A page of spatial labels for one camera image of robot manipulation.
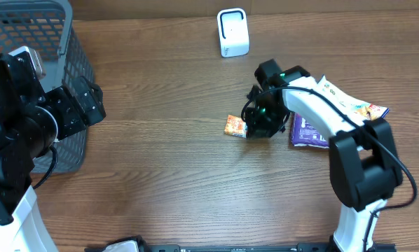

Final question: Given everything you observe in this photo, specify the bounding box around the small orange snack packet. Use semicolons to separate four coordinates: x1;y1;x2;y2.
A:
224;115;247;138

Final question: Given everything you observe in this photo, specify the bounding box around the purple sanitary pad pack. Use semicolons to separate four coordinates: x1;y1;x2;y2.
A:
291;113;329;148

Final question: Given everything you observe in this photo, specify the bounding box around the colourful wet wipes pack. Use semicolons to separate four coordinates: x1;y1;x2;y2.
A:
317;76;390;120

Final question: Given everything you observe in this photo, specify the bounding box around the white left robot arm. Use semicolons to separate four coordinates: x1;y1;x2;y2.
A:
0;47;106;251

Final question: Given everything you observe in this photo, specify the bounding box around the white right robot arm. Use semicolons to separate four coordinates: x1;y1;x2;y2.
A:
241;59;418;251

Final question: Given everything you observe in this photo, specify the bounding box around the white barcode scanner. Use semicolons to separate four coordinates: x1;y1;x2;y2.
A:
217;8;249;58

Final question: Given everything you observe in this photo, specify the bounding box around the grey plastic mesh basket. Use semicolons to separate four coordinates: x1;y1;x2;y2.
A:
0;0;95;174

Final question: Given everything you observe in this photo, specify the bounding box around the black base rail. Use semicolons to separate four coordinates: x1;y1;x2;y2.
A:
86;236;396;252

